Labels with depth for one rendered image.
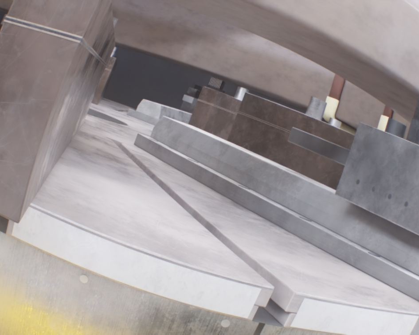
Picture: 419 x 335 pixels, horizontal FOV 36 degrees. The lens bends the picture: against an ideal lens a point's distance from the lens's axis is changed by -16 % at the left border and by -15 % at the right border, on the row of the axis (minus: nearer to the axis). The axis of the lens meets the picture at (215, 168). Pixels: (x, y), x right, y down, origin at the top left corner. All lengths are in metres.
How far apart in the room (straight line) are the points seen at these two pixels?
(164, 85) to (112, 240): 6.93
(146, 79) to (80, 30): 7.03
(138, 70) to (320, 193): 5.89
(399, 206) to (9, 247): 1.01
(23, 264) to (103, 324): 0.18
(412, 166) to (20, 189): 1.10
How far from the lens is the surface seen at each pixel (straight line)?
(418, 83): 2.08
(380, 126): 4.91
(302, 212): 2.20
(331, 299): 1.33
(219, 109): 5.08
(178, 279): 1.21
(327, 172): 3.18
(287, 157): 3.29
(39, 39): 0.96
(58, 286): 1.23
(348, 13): 1.89
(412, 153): 1.80
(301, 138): 2.38
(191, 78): 8.19
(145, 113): 5.37
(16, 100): 0.97
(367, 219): 1.99
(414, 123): 1.98
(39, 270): 1.22
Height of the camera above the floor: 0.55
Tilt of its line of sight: 4 degrees down
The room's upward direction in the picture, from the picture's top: 21 degrees clockwise
